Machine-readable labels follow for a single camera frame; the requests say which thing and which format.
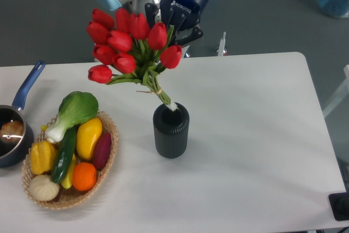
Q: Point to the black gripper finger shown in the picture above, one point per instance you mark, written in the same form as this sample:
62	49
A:
187	36
153	14

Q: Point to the red tulip bouquet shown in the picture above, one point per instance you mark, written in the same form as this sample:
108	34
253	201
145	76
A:
130	50

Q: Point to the black ribbed vase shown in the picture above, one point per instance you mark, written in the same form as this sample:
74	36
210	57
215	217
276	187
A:
171	130

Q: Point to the green bok choy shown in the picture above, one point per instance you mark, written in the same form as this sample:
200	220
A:
76	108

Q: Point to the yellow mango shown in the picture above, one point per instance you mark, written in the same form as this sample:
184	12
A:
87	136

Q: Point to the purple sweet potato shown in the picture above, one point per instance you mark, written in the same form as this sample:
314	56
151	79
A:
102	151

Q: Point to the green cucumber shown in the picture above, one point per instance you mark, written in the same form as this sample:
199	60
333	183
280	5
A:
64	155

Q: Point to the orange fruit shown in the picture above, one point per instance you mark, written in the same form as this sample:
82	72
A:
84	176

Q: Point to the blue saucepan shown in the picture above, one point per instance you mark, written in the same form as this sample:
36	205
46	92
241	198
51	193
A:
11	154

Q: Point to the yellow bell pepper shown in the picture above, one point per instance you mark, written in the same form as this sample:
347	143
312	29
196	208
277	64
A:
43	156

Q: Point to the brown bread in pan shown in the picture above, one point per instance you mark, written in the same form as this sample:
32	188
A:
12	132

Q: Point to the yellow banana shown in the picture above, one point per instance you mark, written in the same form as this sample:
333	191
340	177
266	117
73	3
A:
67	181

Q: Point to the woven wicker basket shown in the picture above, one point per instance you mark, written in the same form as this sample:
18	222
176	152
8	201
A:
68	198

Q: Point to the white steamed bun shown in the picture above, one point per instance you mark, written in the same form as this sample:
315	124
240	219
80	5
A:
42	188

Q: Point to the black device at edge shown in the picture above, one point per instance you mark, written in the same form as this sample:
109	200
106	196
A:
339	205

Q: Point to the white frame at right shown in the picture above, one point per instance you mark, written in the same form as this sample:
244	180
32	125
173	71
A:
338	95

